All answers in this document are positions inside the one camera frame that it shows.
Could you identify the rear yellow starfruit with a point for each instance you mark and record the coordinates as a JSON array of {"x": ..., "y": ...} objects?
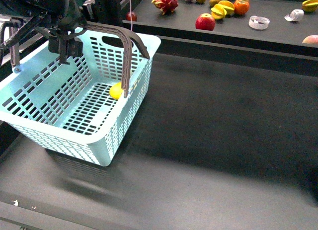
[{"x": 228, "y": 6}]

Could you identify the yellow mango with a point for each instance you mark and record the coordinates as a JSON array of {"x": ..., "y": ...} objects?
[{"x": 116, "y": 91}]

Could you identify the pink peach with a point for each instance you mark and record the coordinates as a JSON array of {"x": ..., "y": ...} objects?
[{"x": 312, "y": 39}]

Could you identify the front yellow starfruit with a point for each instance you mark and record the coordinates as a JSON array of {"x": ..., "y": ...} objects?
[{"x": 218, "y": 12}]

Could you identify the orange persimmon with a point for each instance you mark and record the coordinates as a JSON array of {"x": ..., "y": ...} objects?
[{"x": 241, "y": 7}]

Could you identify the clear tape roll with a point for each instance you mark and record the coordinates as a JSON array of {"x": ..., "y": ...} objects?
[{"x": 258, "y": 22}]

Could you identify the large red apple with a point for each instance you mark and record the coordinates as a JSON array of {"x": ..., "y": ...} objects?
[{"x": 205, "y": 21}]

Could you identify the black shelf upright post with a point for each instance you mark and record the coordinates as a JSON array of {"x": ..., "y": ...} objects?
[{"x": 109, "y": 12}]

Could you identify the yellow starfruit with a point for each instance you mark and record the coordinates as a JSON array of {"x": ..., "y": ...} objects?
[
  {"x": 228, "y": 6},
  {"x": 309, "y": 5},
  {"x": 218, "y": 12}
]

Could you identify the light blue plastic basket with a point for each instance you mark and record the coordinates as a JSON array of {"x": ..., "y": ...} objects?
[{"x": 67, "y": 108}]

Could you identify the small dark red apple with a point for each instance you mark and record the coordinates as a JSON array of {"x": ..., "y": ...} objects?
[{"x": 131, "y": 16}]

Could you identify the far right yellow starfruit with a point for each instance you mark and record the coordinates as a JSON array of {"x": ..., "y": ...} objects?
[{"x": 309, "y": 5}]

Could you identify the pink dragon fruit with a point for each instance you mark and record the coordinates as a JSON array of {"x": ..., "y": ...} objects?
[{"x": 165, "y": 6}]

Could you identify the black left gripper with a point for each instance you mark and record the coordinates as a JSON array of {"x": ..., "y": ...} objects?
[{"x": 60, "y": 21}]

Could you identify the right brown kiwi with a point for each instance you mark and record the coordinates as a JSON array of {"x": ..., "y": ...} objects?
[{"x": 212, "y": 3}]

